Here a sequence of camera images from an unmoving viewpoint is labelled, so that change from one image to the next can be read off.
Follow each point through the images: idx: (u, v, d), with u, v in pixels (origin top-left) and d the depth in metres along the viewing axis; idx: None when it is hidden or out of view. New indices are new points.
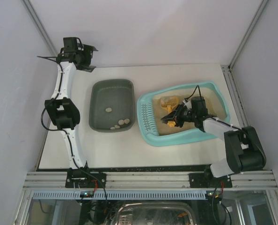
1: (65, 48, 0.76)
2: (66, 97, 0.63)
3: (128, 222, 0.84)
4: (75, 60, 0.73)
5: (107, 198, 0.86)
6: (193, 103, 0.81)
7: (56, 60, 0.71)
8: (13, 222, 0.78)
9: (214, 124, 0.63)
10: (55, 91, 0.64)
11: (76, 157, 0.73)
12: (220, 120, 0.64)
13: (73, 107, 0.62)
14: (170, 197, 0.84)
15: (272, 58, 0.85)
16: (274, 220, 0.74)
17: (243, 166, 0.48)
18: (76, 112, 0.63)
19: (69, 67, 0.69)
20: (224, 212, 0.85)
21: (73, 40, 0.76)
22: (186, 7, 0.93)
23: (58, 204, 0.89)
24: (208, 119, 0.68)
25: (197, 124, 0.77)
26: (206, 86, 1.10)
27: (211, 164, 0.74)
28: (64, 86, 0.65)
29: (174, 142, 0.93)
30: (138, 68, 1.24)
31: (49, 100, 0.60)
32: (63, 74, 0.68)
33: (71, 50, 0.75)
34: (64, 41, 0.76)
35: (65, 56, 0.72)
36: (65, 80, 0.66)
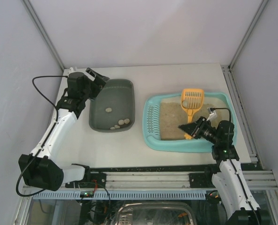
1: (69, 89, 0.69)
2: (47, 155, 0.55)
3: (128, 222, 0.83)
4: (76, 109, 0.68)
5: (110, 198, 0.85)
6: (220, 131, 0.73)
7: (54, 107, 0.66)
8: (13, 222, 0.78)
9: (232, 181, 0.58)
10: (38, 145, 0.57)
11: (76, 179, 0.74)
12: (241, 177, 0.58)
13: (53, 168, 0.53)
14: (170, 197, 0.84)
15: (272, 58, 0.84)
16: (274, 220, 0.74)
17: None
18: (55, 173, 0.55)
19: (66, 117, 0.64)
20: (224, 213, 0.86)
21: (76, 82, 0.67)
22: (186, 8, 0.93)
23: (58, 204, 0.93)
24: (229, 164, 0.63)
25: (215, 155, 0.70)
26: (215, 95, 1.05)
27: (215, 174, 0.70)
28: (51, 139, 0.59)
29: (177, 149, 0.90)
30: (138, 67, 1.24)
31: (23, 159, 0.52)
32: (56, 125, 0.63)
33: (76, 94, 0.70)
34: (68, 82, 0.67)
35: (66, 103, 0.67)
36: (55, 134, 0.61)
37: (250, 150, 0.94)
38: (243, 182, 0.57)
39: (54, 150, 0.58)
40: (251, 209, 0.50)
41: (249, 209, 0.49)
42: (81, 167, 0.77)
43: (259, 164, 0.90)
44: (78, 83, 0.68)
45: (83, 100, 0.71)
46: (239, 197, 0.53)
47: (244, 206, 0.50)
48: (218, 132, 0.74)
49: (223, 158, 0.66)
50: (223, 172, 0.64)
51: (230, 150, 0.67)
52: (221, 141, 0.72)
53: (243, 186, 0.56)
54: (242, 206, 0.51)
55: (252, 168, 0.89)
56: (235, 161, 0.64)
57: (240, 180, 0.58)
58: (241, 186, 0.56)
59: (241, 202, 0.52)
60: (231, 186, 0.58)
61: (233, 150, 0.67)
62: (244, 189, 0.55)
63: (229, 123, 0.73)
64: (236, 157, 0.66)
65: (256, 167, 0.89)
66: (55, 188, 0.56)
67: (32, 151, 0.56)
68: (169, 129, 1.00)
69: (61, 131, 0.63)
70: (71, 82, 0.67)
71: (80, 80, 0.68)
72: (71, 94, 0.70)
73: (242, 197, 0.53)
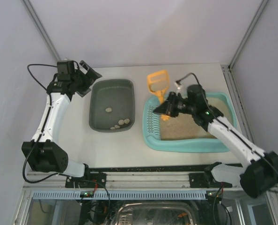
1: (59, 74, 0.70)
2: (50, 138, 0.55)
3: (128, 222, 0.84)
4: (68, 92, 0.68)
5: (110, 198, 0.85)
6: (191, 96, 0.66)
7: (47, 92, 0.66)
8: (13, 223, 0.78)
9: (230, 138, 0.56)
10: (39, 131, 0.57)
11: (76, 176, 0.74)
12: (235, 131, 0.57)
13: (57, 149, 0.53)
14: (170, 197, 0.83)
15: (272, 59, 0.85)
16: (274, 220, 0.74)
17: (260, 191, 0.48)
18: (61, 154, 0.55)
19: (60, 101, 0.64)
20: (224, 212, 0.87)
21: (67, 66, 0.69)
22: (185, 7, 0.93)
23: (58, 204, 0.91)
24: (217, 123, 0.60)
25: (199, 122, 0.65)
26: (215, 95, 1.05)
27: (215, 167, 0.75)
28: (50, 122, 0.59)
29: (176, 149, 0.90)
30: (137, 67, 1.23)
31: (26, 145, 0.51)
32: (52, 109, 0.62)
33: (66, 78, 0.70)
34: (58, 67, 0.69)
35: (57, 86, 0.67)
36: (53, 117, 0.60)
37: None
38: (239, 135, 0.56)
39: (54, 132, 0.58)
40: (259, 157, 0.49)
41: (259, 159, 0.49)
42: (81, 165, 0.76)
43: None
44: (69, 65, 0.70)
45: (74, 84, 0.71)
46: (244, 150, 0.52)
47: (253, 158, 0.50)
48: (190, 99, 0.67)
49: (208, 119, 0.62)
50: (215, 133, 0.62)
51: (211, 110, 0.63)
52: (197, 106, 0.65)
53: (241, 138, 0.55)
54: (252, 158, 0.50)
55: None
56: (222, 119, 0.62)
57: (236, 135, 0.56)
58: (240, 139, 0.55)
59: (248, 154, 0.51)
60: (231, 146, 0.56)
61: (215, 108, 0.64)
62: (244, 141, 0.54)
63: (197, 86, 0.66)
64: (221, 114, 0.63)
65: None
66: (62, 169, 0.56)
67: (32, 137, 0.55)
68: (169, 130, 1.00)
69: (57, 114, 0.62)
70: (61, 65, 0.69)
71: (70, 65, 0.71)
72: (62, 79, 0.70)
73: (246, 150, 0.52)
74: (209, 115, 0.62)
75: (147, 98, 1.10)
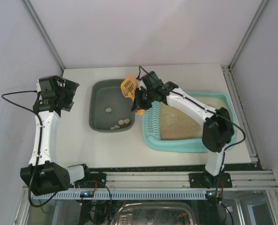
1: (42, 91, 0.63)
2: (48, 160, 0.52)
3: (128, 222, 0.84)
4: (56, 107, 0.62)
5: (112, 198, 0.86)
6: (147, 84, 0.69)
7: (33, 112, 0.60)
8: (13, 223, 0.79)
9: (186, 104, 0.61)
10: (34, 154, 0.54)
11: (77, 179, 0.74)
12: (188, 98, 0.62)
13: (58, 168, 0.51)
14: (170, 197, 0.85)
15: (272, 59, 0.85)
16: (274, 220, 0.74)
17: (220, 144, 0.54)
18: (62, 171, 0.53)
19: (50, 118, 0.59)
20: (225, 212, 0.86)
21: (49, 81, 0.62)
22: (185, 8, 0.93)
23: (58, 204, 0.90)
24: (173, 95, 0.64)
25: (158, 97, 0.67)
26: (214, 96, 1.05)
27: (206, 165, 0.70)
28: (45, 142, 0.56)
29: (176, 149, 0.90)
30: (137, 67, 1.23)
31: (25, 171, 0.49)
32: (44, 129, 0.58)
33: (50, 94, 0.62)
34: (40, 84, 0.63)
35: (43, 105, 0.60)
36: (47, 137, 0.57)
37: (250, 150, 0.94)
38: (194, 100, 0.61)
39: (52, 152, 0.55)
40: (212, 114, 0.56)
41: (212, 115, 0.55)
42: (81, 167, 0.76)
43: (259, 163, 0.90)
44: (52, 81, 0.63)
45: (61, 100, 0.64)
46: (199, 111, 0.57)
47: (207, 116, 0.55)
48: (147, 86, 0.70)
49: (165, 91, 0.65)
50: (174, 105, 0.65)
51: (165, 85, 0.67)
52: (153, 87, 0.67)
53: (195, 102, 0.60)
54: (206, 116, 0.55)
55: (252, 168, 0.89)
56: (177, 89, 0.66)
57: (190, 100, 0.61)
58: (193, 103, 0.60)
59: (203, 114, 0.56)
60: (189, 112, 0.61)
61: (168, 84, 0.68)
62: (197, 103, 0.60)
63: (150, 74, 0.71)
64: (175, 86, 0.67)
65: (256, 167, 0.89)
66: (66, 187, 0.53)
67: (30, 162, 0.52)
68: (169, 129, 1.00)
69: (51, 132, 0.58)
70: (42, 82, 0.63)
71: (53, 81, 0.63)
72: (46, 96, 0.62)
73: (201, 111, 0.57)
74: (163, 88, 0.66)
75: None
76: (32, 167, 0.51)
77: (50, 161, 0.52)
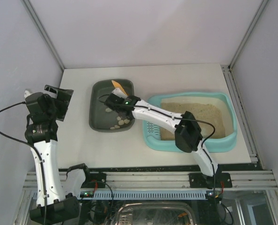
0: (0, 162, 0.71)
1: (32, 115, 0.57)
2: (57, 198, 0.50)
3: (128, 222, 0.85)
4: (52, 132, 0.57)
5: (114, 198, 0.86)
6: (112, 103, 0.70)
7: (28, 143, 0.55)
8: (13, 223, 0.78)
9: (154, 117, 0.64)
10: (41, 195, 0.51)
11: (81, 182, 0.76)
12: (153, 108, 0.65)
13: (67, 202, 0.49)
14: (170, 197, 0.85)
15: (272, 59, 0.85)
16: (274, 220, 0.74)
17: (193, 145, 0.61)
18: (72, 200, 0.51)
19: (48, 150, 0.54)
20: (224, 212, 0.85)
21: (38, 104, 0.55)
22: (185, 8, 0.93)
23: None
24: (139, 108, 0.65)
25: (123, 113, 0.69)
26: (213, 97, 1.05)
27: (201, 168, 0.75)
28: (49, 179, 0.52)
29: (175, 149, 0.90)
30: (137, 68, 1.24)
31: (35, 211, 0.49)
32: (44, 164, 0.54)
33: (42, 117, 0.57)
34: (28, 107, 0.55)
35: (36, 134, 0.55)
36: (49, 172, 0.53)
37: (250, 150, 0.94)
38: (159, 110, 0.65)
39: (59, 187, 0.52)
40: (180, 120, 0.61)
41: (179, 122, 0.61)
42: (77, 171, 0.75)
43: (259, 163, 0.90)
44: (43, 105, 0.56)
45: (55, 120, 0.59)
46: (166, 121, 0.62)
47: (176, 123, 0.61)
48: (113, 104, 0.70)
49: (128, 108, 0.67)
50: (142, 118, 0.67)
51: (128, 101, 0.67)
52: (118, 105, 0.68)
53: (161, 112, 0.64)
54: (175, 124, 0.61)
55: (252, 168, 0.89)
56: (140, 103, 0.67)
57: (155, 110, 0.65)
58: (158, 113, 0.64)
59: (172, 123, 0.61)
60: (158, 123, 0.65)
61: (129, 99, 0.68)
62: (162, 113, 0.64)
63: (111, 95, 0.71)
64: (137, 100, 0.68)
65: (256, 167, 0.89)
66: (76, 213, 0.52)
67: (39, 202, 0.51)
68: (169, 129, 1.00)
69: (53, 165, 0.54)
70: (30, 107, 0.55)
71: (42, 101, 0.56)
72: (37, 119, 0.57)
73: (168, 119, 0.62)
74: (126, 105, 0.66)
75: (147, 98, 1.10)
76: (41, 208, 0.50)
77: (59, 200, 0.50)
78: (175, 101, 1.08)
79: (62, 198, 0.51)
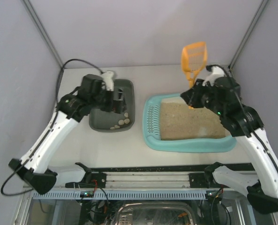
0: (0, 162, 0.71)
1: (81, 88, 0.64)
2: (33, 168, 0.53)
3: (128, 222, 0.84)
4: (77, 113, 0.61)
5: (107, 198, 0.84)
6: (220, 92, 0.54)
7: (56, 108, 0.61)
8: (13, 222, 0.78)
9: (265, 162, 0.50)
10: (28, 154, 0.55)
11: (74, 180, 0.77)
12: (272, 156, 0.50)
13: (44, 177, 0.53)
14: (170, 197, 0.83)
15: (272, 59, 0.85)
16: (274, 220, 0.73)
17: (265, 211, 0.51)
18: (51, 181, 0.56)
19: (62, 125, 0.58)
20: (224, 211, 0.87)
21: (91, 83, 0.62)
22: (186, 8, 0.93)
23: (58, 204, 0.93)
24: (254, 138, 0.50)
25: (229, 121, 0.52)
26: None
27: (215, 170, 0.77)
28: (42, 148, 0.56)
29: (180, 149, 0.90)
30: (138, 68, 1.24)
31: (12, 164, 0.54)
32: (50, 132, 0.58)
33: (85, 95, 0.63)
34: (84, 81, 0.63)
35: (68, 105, 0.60)
36: (48, 142, 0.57)
37: None
38: (274, 161, 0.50)
39: (44, 161, 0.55)
40: None
41: None
42: (82, 169, 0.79)
43: None
44: (95, 84, 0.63)
45: (90, 106, 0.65)
46: (276, 183, 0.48)
47: None
48: (216, 92, 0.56)
49: (238, 119, 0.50)
50: (242, 144, 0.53)
51: (248, 114, 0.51)
52: (229, 105, 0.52)
53: (274, 164, 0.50)
54: None
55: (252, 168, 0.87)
56: (258, 131, 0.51)
57: (271, 158, 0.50)
58: (271, 163, 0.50)
59: None
60: (256, 161, 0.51)
61: (250, 111, 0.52)
62: (276, 168, 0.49)
63: (228, 78, 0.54)
64: (260, 125, 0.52)
65: None
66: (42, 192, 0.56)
67: (22, 160, 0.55)
68: (169, 130, 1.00)
69: (54, 139, 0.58)
70: (87, 80, 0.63)
71: (96, 84, 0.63)
72: (80, 95, 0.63)
73: (277, 180, 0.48)
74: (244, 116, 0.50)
75: (147, 98, 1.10)
76: (19, 164, 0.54)
77: (33, 172, 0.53)
78: (174, 101, 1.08)
79: (39, 171, 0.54)
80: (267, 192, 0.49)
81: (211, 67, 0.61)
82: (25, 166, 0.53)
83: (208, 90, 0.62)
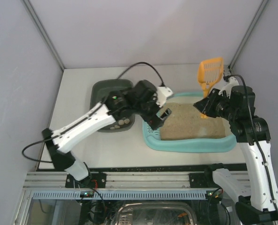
0: (0, 162, 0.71)
1: (133, 90, 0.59)
2: (59, 145, 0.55)
3: (128, 222, 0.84)
4: (118, 113, 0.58)
5: (103, 198, 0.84)
6: (233, 97, 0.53)
7: (100, 101, 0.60)
8: (13, 222, 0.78)
9: (259, 174, 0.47)
10: (61, 130, 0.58)
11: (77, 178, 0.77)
12: (269, 171, 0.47)
13: (63, 156, 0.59)
14: (170, 197, 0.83)
15: (272, 59, 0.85)
16: None
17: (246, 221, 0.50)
18: (66, 161, 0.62)
19: (100, 118, 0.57)
20: (224, 212, 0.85)
21: (144, 88, 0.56)
22: (186, 8, 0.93)
23: (58, 204, 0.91)
24: (255, 147, 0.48)
25: (237, 127, 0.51)
26: None
27: (215, 172, 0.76)
28: (73, 130, 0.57)
29: (180, 149, 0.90)
30: (138, 68, 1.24)
31: (46, 133, 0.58)
32: (86, 120, 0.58)
33: (133, 99, 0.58)
34: (137, 84, 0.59)
35: (113, 102, 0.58)
36: (82, 127, 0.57)
37: None
38: (270, 176, 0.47)
39: (71, 142, 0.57)
40: (274, 211, 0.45)
41: (273, 212, 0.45)
42: (85, 171, 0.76)
43: None
44: (148, 93, 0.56)
45: (133, 110, 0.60)
46: (265, 196, 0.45)
47: (268, 207, 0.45)
48: (230, 97, 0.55)
49: (246, 127, 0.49)
50: (243, 151, 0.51)
51: (257, 124, 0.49)
52: (240, 111, 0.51)
53: (270, 179, 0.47)
54: (266, 207, 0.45)
55: None
56: (264, 144, 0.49)
57: (267, 171, 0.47)
58: (265, 176, 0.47)
59: (266, 203, 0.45)
60: (251, 170, 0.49)
61: (260, 122, 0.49)
62: (270, 183, 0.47)
63: (243, 86, 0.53)
64: (267, 138, 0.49)
65: None
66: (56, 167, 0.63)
67: (54, 132, 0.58)
68: (169, 130, 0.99)
69: (88, 128, 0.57)
70: (142, 85, 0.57)
71: (150, 92, 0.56)
72: (129, 96, 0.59)
73: (267, 196, 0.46)
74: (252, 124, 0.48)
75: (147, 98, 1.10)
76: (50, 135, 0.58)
77: (58, 149, 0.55)
78: (174, 101, 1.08)
79: (62, 150, 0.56)
80: (255, 203, 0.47)
81: (228, 78, 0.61)
82: (53, 140, 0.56)
83: (223, 99, 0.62)
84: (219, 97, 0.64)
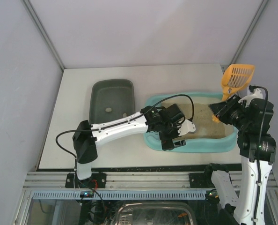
0: None
1: (165, 110, 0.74)
2: (95, 138, 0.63)
3: (128, 222, 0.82)
4: (152, 125, 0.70)
5: (102, 198, 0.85)
6: (251, 109, 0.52)
7: (142, 109, 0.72)
8: (13, 222, 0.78)
9: (249, 191, 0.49)
10: (101, 125, 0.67)
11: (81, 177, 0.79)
12: (261, 191, 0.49)
13: (93, 150, 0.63)
14: (170, 197, 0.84)
15: (272, 59, 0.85)
16: (274, 220, 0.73)
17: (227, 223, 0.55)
18: (90, 157, 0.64)
19: (137, 124, 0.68)
20: None
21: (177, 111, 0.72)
22: (186, 8, 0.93)
23: (58, 204, 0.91)
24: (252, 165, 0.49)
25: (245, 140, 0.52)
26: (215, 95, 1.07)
27: (215, 172, 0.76)
28: (112, 129, 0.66)
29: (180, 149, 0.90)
30: (138, 68, 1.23)
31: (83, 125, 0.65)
32: (126, 123, 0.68)
33: (165, 117, 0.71)
34: (171, 107, 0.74)
35: (151, 115, 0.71)
36: (120, 128, 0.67)
37: None
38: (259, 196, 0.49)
39: (106, 138, 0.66)
40: None
41: None
42: (88, 172, 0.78)
43: None
44: (179, 116, 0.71)
45: (161, 127, 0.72)
46: (247, 212, 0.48)
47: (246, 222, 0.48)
48: (248, 110, 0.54)
49: (252, 142, 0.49)
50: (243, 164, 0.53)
51: (266, 145, 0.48)
52: (252, 126, 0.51)
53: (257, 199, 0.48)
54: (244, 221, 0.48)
55: None
56: (266, 165, 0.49)
57: (258, 191, 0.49)
58: (254, 195, 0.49)
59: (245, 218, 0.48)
60: (244, 186, 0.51)
61: (270, 142, 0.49)
62: (256, 203, 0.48)
63: (264, 101, 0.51)
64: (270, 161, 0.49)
65: None
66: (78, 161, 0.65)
67: (92, 126, 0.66)
68: None
69: (124, 129, 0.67)
70: (175, 108, 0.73)
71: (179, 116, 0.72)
72: (162, 114, 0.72)
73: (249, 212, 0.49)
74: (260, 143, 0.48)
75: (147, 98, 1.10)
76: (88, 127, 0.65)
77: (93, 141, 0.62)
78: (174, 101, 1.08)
79: (96, 143, 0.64)
80: (236, 214, 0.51)
81: (253, 89, 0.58)
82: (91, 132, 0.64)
83: (242, 108, 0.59)
84: (237, 105, 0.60)
